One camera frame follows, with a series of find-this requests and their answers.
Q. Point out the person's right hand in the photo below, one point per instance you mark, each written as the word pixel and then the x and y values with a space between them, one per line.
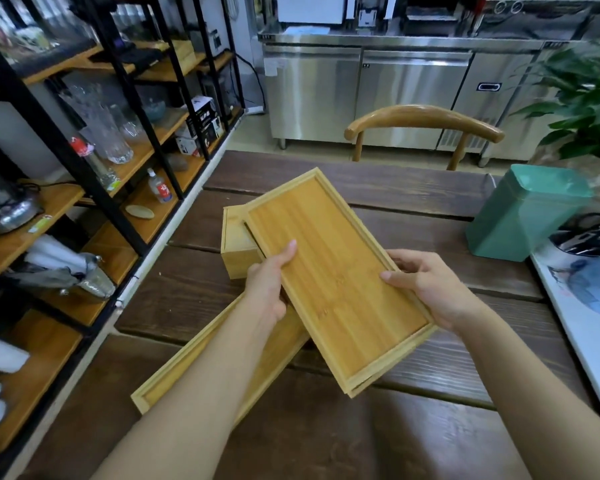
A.
pixel 430 289

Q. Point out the person's left hand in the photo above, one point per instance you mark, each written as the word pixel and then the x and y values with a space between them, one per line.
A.
pixel 265 289

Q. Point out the person's right thumb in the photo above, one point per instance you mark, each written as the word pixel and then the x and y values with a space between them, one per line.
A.
pixel 397 278

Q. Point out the person's left thumb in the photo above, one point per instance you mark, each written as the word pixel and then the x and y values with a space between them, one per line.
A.
pixel 284 259

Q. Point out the bamboo tray box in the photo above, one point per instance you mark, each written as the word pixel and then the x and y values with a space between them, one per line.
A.
pixel 337 282

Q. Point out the person's left forearm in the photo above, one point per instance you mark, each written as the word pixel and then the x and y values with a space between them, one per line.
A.
pixel 190 399

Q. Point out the person's right forearm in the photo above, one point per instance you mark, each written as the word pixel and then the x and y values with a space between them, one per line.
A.
pixel 510 394

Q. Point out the small bamboo box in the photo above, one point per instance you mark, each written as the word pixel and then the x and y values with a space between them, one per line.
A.
pixel 237 249

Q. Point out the long bamboo tray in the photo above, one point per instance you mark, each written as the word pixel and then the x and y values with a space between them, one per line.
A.
pixel 240 359

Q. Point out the green tin canister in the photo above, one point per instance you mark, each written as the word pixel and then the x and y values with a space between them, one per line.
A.
pixel 522 212

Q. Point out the small red label bottle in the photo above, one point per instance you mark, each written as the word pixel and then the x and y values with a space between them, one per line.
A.
pixel 160 187

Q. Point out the white box with print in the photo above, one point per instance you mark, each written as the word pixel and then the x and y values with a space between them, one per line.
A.
pixel 197 139

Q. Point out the oval wooden dish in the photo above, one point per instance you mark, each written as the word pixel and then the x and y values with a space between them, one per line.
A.
pixel 139 211

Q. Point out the wooden chair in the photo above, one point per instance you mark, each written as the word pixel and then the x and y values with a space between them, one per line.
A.
pixel 420 124

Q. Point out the black and white box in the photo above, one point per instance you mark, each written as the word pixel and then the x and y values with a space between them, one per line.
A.
pixel 202 114

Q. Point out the stainless steel counter cabinet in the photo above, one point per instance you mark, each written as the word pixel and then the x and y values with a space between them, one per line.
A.
pixel 405 89

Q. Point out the black scissors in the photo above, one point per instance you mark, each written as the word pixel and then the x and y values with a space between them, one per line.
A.
pixel 587 237

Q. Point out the white printed table mat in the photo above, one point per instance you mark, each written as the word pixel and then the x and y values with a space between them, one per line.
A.
pixel 587 324

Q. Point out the silver metal pitcher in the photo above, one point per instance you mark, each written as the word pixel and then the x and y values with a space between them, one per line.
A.
pixel 87 277

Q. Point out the black metal wooden shelf rack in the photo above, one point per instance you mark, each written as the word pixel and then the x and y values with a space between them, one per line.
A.
pixel 80 194

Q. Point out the red capped clear bottle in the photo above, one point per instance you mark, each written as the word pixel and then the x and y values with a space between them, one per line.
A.
pixel 92 162

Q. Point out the white paper rolls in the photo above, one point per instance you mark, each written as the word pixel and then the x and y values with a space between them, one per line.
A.
pixel 50 254

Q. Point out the white appliance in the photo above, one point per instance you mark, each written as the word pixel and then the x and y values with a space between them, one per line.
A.
pixel 312 7

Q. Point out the green potted plant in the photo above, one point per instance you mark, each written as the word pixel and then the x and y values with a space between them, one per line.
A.
pixel 580 99

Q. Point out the steel kettle pot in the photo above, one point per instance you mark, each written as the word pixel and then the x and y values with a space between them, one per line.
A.
pixel 5 204

